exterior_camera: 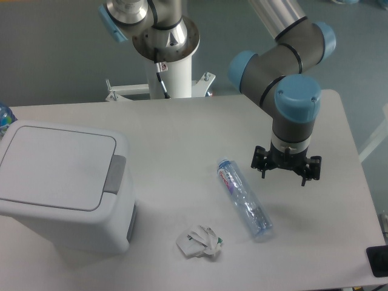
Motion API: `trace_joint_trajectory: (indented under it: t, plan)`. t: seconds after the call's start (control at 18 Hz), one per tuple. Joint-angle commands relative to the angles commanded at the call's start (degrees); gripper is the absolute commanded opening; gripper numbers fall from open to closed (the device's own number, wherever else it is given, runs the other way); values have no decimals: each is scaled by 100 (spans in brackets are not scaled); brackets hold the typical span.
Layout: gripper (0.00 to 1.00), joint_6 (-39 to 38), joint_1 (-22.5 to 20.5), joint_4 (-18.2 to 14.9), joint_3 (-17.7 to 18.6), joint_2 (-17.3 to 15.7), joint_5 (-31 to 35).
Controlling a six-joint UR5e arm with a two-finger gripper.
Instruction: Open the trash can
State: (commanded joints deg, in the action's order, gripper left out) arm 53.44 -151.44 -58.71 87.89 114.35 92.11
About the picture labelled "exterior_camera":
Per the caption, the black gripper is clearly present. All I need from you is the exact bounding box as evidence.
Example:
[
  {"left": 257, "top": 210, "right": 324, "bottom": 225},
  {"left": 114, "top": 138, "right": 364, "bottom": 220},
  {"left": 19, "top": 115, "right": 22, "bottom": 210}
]
[{"left": 251, "top": 144, "right": 322, "bottom": 186}]

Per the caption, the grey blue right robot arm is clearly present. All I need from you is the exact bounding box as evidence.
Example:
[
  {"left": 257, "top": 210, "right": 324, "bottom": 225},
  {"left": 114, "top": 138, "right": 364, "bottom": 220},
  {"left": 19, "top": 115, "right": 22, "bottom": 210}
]
[{"left": 228, "top": 1, "right": 336, "bottom": 182}]

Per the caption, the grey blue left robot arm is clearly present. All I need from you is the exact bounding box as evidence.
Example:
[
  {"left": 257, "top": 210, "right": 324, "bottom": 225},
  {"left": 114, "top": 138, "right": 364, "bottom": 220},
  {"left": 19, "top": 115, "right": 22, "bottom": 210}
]
[{"left": 98, "top": 1, "right": 332, "bottom": 182}]

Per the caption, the white plastic trash can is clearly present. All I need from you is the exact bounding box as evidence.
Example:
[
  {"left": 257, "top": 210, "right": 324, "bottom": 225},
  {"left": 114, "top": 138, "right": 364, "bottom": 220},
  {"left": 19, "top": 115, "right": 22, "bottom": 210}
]
[{"left": 1, "top": 120, "right": 136, "bottom": 253}]

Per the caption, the empty clear plastic bottle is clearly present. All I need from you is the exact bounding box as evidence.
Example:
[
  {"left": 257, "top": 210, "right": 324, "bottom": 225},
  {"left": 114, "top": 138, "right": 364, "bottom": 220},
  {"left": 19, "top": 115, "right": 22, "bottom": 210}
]
[{"left": 217, "top": 157, "right": 274, "bottom": 243}]

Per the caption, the white furniture leg right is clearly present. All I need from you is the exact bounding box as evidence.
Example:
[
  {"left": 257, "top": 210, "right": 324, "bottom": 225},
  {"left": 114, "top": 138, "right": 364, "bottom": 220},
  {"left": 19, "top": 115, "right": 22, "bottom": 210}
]
[{"left": 358, "top": 104, "right": 387, "bottom": 162}]

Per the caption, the crumpled white paper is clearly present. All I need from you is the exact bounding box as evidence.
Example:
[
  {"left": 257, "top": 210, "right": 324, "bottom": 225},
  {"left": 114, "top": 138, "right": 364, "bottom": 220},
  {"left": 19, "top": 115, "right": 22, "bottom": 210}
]
[{"left": 176, "top": 225, "right": 223, "bottom": 258}]

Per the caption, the black device at edge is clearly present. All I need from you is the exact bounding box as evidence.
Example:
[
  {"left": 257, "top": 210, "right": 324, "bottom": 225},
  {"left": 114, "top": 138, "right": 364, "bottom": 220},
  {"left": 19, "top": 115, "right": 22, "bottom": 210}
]
[{"left": 366, "top": 245, "right": 387, "bottom": 278}]

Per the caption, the water bottle behind bin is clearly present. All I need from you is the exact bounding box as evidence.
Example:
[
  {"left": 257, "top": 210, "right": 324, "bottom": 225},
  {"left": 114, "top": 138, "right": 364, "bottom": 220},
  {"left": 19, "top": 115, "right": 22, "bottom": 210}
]
[{"left": 0, "top": 103, "right": 18, "bottom": 139}]

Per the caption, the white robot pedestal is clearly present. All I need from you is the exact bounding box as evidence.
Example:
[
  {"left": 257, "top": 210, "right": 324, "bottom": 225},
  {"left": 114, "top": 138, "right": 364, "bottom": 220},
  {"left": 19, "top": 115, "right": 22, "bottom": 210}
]
[{"left": 105, "top": 16, "right": 216, "bottom": 102}]

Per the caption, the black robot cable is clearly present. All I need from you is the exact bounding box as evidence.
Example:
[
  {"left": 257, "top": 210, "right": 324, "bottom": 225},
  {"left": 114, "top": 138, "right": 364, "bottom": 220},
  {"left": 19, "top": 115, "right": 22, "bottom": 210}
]
[{"left": 153, "top": 47, "right": 172, "bottom": 100}]

